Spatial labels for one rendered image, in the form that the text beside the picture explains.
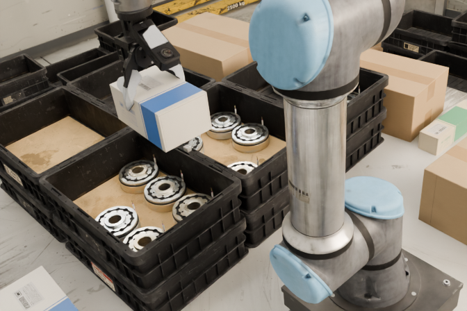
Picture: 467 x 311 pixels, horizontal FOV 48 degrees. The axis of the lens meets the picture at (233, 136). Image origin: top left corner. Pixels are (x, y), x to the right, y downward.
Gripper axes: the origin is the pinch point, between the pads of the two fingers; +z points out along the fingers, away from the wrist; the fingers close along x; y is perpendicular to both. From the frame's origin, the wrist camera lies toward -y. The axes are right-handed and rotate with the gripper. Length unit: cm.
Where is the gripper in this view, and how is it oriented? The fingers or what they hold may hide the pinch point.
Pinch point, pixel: (158, 98)
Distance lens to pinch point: 114.3
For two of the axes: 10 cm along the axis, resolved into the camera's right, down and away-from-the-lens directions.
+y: -6.3, -3.6, 6.9
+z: 1.1, 8.3, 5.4
